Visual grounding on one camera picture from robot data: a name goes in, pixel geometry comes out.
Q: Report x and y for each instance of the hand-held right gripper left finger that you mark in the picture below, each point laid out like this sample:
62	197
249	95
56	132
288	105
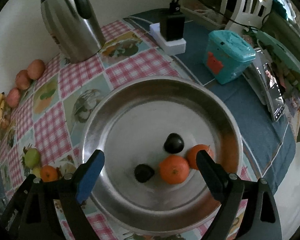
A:
90	177

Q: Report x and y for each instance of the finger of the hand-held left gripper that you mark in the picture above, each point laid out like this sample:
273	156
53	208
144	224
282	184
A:
25	190

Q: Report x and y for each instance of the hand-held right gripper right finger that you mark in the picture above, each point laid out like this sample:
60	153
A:
210	180

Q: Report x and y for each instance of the green pear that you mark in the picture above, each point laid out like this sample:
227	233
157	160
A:
36	172

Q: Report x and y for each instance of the orange tangerine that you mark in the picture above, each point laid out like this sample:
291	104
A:
174	169
197	155
48	173

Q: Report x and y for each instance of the green mango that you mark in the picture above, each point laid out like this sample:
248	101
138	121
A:
32	157

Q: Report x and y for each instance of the dark avocado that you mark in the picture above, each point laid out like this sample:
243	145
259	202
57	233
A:
143	173
173	143

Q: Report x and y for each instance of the large steel bowl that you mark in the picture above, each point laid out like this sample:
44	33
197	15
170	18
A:
140	120

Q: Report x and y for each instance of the clear plastic bag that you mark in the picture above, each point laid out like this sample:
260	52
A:
5	121

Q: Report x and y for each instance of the red apple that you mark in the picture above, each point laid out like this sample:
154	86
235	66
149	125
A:
13	96
36	68
23	79

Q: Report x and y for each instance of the smartphone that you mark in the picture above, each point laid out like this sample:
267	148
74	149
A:
273	92

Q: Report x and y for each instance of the teal plastic box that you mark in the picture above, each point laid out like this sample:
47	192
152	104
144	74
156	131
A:
222	55

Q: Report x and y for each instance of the white power strip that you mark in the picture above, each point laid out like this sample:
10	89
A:
175	46

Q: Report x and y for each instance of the mint green tray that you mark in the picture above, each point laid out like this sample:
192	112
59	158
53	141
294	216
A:
282	52

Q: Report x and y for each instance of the steel electric kettle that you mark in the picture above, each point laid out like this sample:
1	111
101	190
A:
70	30

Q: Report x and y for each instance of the black charger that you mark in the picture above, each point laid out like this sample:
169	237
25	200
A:
172	25

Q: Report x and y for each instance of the beige plastic tray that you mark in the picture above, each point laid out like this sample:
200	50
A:
202	15

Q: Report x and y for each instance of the white plastic chair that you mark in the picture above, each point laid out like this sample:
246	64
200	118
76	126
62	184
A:
250	5

